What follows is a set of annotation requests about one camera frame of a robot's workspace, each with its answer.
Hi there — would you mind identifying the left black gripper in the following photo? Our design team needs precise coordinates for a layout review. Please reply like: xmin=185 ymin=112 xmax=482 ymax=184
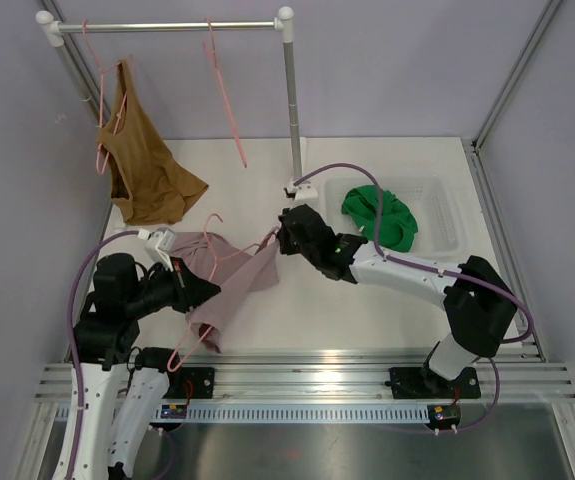
xmin=126 ymin=255 xmax=221 ymax=318

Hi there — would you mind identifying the pink hanger of mauve top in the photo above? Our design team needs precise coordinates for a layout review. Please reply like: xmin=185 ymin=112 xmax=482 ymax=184
xmin=166 ymin=213 xmax=281 ymax=373

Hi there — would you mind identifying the mauve tank top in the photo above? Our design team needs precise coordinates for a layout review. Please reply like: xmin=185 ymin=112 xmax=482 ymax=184
xmin=169 ymin=230 xmax=281 ymax=355

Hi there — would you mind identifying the green tank top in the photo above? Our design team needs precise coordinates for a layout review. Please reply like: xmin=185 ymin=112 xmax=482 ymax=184
xmin=341 ymin=185 xmax=418 ymax=253

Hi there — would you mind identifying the brown tank top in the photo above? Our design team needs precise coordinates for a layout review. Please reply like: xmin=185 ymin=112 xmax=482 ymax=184
xmin=97 ymin=60 xmax=208 ymax=226

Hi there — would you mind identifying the pink hanger of green top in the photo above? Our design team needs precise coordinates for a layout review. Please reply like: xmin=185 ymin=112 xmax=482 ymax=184
xmin=203 ymin=19 xmax=248 ymax=168

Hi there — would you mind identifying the pink hanger of brown top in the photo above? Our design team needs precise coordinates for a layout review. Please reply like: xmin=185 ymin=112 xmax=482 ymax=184
xmin=82 ymin=19 xmax=135 ymax=175

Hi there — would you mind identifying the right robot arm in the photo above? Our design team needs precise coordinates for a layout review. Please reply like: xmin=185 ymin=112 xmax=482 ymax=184
xmin=278 ymin=205 xmax=517 ymax=399

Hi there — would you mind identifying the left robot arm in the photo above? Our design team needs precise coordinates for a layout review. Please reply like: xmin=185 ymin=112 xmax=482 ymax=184
xmin=53 ymin=253 xmax=220 ymax=479

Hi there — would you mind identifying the white plastic basket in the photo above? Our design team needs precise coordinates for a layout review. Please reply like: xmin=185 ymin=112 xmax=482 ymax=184
xmin=320 ymin=173 xmax=467 ymax=259

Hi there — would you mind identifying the white metal clothes rack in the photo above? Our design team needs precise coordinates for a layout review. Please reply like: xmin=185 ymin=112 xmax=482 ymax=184
xmin=56 ymin=6 xmax=308 ymax=187

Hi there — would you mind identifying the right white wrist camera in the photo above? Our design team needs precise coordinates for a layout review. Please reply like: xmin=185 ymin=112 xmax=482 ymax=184
xmin=283 ymin=182 xmax=319 ymax=205

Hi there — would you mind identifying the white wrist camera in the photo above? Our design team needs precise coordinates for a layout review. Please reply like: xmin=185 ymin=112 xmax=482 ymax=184
xmin=137 ymin=228 xmax=176 ymax=271
xmin=283 ymin=182 xmax=319 ymax=205

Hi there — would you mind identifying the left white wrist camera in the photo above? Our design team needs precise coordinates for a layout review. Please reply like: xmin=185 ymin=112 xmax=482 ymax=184
xmin=137 ymin=228 xmax=176 ymax=271

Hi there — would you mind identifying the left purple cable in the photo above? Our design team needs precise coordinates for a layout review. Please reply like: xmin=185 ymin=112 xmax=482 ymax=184
xmin=64 ymin=229 xmax=141 ymax=480

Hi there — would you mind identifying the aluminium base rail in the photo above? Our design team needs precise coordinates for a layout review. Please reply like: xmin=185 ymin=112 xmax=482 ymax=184
xmin=36 ymin=349 xmax=575 ymax=404

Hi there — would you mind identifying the aluminium frame post right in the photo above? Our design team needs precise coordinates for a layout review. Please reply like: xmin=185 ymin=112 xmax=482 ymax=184
xmin=470 ymin=0 xmax=567 ymax=151

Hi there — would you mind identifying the aluminium frame post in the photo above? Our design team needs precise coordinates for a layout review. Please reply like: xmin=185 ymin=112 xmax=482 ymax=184
xmin=470 ymin=0 xmax=567 ymax=151
xmin=35 ymin=0 xmax=104 ymax=123

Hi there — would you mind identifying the white slotted cable duct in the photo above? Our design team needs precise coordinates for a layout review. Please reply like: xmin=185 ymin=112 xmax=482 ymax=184
xmin=97 ymin=404 xmax=431 ymax=425

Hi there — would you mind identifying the aluminium frame post left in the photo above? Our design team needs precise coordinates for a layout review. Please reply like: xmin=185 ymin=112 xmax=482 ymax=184
xmin=35 ymin=0 xmax=104 ymax=123

